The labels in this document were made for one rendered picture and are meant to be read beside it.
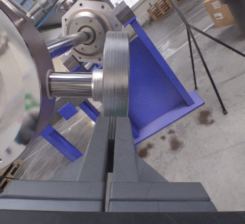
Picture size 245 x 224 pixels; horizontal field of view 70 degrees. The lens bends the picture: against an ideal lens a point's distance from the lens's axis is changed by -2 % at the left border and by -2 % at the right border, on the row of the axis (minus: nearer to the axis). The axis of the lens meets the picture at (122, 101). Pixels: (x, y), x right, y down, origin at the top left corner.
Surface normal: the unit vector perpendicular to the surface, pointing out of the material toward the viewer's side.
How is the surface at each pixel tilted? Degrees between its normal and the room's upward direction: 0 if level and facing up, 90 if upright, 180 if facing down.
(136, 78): 90
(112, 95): 84
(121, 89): 78
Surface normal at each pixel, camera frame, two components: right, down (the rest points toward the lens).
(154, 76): -0.04, 0.43
